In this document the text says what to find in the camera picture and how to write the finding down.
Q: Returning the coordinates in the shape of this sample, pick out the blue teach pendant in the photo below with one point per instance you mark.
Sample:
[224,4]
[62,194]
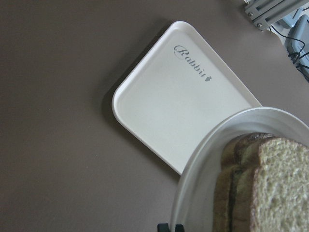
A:
[296,40]

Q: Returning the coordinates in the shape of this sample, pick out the cream rabbit tray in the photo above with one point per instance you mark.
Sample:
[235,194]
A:
[179,91]

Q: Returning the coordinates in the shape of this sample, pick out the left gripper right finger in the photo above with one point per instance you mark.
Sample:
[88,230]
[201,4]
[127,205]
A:
[179,228]

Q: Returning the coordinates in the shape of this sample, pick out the white plate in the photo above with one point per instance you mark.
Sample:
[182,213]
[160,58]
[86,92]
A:
[193,203]

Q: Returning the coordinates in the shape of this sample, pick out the bread sandwich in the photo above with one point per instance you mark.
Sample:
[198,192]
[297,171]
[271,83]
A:
[263,185]

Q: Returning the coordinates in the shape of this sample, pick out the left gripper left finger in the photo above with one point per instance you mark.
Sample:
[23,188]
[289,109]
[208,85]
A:
[163,227]

